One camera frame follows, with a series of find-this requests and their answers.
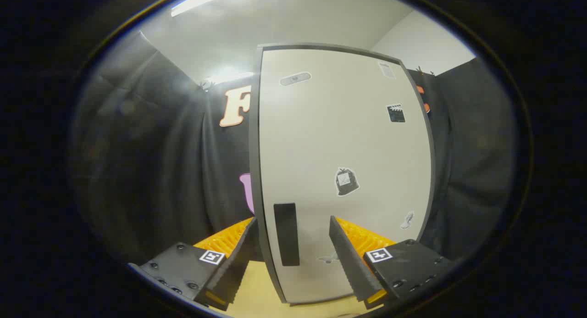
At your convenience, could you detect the grey shoe cabinet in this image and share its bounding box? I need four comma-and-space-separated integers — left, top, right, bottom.
249, 43, 436, 306

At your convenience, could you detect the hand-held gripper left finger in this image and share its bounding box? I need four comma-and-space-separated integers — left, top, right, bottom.
128, 217, 258, 312

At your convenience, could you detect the black backdrop cloth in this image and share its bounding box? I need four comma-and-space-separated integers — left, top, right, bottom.
69, 31, 519, 268

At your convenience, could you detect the black door handle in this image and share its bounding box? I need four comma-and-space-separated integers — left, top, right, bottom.
274, 202, 300, 267

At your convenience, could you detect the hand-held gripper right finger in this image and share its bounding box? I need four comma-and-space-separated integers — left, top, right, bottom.
329, 216, 454, 309

